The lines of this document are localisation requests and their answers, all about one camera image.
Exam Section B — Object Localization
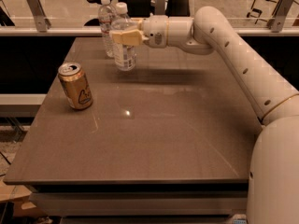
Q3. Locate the left metal railing bracket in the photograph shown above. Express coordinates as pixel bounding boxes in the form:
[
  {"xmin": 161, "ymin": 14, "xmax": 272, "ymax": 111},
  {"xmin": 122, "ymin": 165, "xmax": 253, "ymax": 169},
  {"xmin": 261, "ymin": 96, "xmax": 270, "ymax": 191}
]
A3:
[{"xmin": 26, "ymin": 0, "xmax": 51, "ymax": 32}]

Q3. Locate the gold soda can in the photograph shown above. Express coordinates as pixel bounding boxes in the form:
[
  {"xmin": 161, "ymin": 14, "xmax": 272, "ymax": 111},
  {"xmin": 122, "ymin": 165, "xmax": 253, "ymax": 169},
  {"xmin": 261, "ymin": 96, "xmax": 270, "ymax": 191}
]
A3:
[{"xmin": 58, "ymin": 62, "xmax": 93, "ymax": 110}]

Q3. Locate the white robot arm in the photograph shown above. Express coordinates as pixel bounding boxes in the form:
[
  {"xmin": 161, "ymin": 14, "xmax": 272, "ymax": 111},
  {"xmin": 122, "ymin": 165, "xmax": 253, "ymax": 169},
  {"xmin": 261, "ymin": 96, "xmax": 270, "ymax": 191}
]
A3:
[{"xmin": 110, "ymin": 7, "xmax": 299, "ymax": 224}]

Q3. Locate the metal railing bracket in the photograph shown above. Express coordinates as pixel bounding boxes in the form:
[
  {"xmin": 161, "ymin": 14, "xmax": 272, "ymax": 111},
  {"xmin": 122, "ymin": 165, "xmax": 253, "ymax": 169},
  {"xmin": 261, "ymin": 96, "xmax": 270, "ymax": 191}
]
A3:
[
  {"xmin": 154, "ymin": 0, "xmax": 165, "ymax": 15},
  {"xmin": 267, "ymin": 0, "xmax": 294, "ymax": 33},
  {"xmin": 26, "ymin": 0, "xmax": 51, "ymax": 32}
]

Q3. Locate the blue label plastic bottle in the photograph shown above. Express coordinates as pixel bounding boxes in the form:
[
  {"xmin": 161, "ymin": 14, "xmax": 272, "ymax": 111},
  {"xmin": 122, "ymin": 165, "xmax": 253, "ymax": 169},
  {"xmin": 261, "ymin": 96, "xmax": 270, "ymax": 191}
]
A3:
[{"xmin": 110, "ymin": 2, "xmax": 136, "ymax": 71}]

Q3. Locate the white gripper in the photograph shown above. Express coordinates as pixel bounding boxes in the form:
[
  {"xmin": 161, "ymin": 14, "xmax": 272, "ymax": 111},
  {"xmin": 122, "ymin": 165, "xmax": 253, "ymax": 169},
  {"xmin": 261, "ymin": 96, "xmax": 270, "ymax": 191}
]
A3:
[{"xmin": 109, "ymin": 15, "xmax": 168, "ymax": 48}]

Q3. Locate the right metal railing bracket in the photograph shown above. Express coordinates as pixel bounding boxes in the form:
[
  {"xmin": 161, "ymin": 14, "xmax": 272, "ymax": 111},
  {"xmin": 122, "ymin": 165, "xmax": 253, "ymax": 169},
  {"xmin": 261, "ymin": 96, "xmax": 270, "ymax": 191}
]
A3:
[{"xmin": 267, "ymin": 0, "xmax": 294, "ymax": 33}]

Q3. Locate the metal frame stool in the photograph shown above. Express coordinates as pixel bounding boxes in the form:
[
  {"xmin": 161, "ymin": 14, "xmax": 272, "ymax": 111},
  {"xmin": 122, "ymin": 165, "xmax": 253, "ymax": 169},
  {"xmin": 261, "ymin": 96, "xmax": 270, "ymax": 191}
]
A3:
[{"xmin": 246, "ymin": 0, "xmax": 279, "ymax": 24}]

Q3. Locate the middle metal railing bracket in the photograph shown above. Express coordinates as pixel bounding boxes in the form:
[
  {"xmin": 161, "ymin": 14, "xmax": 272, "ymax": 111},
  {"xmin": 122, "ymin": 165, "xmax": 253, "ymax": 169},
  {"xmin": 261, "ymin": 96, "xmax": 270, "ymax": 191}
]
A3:
[{"xmin": 154, "ymin": 0, "xmax": 165, "ymax": 15}]

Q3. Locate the clear water bottle red label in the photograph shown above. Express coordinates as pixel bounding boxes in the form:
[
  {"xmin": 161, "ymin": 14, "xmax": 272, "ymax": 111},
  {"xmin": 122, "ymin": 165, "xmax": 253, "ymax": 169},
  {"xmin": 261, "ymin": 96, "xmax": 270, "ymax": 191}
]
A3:
[{"xmin": 98, "ymin": 0, "xmax": 116, "ymax": 58}]

